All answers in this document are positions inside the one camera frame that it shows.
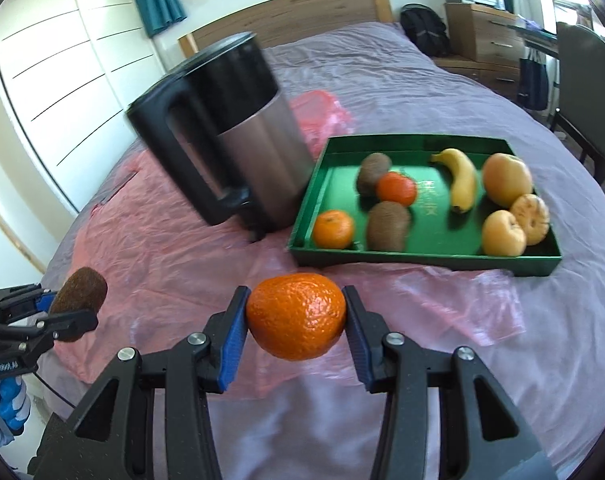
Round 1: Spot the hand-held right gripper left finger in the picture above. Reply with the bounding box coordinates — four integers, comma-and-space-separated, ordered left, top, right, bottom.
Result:
62, 285, 249, 480

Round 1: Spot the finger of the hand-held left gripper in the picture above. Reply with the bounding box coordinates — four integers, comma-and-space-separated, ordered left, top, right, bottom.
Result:
0, 284, 53, 321
0, 309, 99, 343

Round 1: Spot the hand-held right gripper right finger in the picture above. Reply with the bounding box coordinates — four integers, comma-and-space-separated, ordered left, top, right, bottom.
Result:
343, 285, 548, 480

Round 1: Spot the brown kiwi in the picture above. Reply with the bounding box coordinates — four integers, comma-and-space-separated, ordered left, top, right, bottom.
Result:
367, 201, 412, 252
357, 153, 393, 196
49, 267, 108, 343

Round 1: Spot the orange mandarin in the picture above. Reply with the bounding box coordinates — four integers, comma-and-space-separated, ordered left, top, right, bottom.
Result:
376, 171, 417, 207
246, 273, 347, 362
313, 210, 356, 249

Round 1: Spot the green cardboard tray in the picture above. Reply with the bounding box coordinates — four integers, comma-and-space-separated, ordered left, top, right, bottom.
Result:
286, 133, 563, 277

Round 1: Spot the small yellow apple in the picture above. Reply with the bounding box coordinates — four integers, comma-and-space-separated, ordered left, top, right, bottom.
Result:
481, 210, 527, 257

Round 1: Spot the yellow banana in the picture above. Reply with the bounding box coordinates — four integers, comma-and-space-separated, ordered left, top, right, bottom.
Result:
430, 148, 477, 214

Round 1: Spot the striped yellow round fruit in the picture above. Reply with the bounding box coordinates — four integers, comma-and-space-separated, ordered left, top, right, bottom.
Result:
510, 194, 551, 246

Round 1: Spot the large yellow apple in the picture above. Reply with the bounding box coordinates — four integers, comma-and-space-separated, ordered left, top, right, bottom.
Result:
483, 153, 533, 208

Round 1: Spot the blue white cloth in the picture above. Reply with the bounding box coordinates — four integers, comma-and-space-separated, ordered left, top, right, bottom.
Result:
0, 376, 32, 436

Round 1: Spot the pink plastic sheet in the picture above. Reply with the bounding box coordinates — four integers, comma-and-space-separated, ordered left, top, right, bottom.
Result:
57, 91, 526, 401

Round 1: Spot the black and steel electric kettle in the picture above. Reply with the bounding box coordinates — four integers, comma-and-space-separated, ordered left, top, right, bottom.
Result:
126, 31, 316, 246

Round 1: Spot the white wardrobe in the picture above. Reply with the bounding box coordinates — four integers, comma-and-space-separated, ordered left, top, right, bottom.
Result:
0, 0, 178, 221

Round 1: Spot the low wooden nightstand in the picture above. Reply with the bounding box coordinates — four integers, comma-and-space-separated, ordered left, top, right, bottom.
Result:
433, 55, 476, 73

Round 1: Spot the dark tote bag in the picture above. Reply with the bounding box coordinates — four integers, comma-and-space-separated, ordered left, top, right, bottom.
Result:
519, 50, 551, 111

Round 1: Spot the black backpack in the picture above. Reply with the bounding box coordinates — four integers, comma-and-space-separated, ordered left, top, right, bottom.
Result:
400, 3, 452, 58

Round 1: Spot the wooden dresser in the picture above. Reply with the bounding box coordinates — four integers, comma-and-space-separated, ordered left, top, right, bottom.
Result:
443, 2, 526, 101

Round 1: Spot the wooden headboard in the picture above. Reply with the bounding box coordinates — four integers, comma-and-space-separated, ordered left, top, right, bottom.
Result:
177, 0, 393, 58

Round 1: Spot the grey chair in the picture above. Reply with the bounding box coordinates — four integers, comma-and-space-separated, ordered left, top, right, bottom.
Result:
550, 22, 605, 186

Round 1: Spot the glass desk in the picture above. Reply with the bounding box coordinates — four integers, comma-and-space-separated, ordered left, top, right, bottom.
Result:
515, 17, 558, 51

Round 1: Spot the black cable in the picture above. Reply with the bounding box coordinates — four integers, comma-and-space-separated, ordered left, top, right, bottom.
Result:
32, 364, 80, 409

